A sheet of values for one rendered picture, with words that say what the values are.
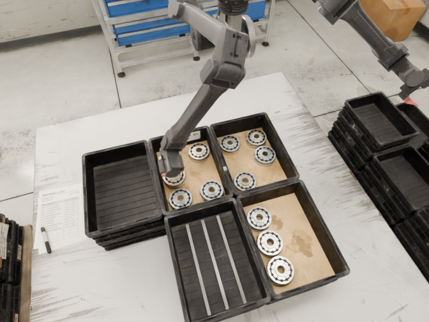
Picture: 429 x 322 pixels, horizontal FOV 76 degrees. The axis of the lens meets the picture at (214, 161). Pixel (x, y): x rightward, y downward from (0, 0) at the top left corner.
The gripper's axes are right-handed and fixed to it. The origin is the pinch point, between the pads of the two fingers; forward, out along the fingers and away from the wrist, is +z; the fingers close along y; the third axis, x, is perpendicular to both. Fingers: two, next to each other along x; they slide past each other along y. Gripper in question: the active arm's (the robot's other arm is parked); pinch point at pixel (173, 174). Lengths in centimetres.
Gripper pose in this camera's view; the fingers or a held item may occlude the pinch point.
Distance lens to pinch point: 125.2
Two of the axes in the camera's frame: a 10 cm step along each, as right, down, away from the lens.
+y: 9.6, -2.4, 1.3
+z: 0.1, 5.2, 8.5
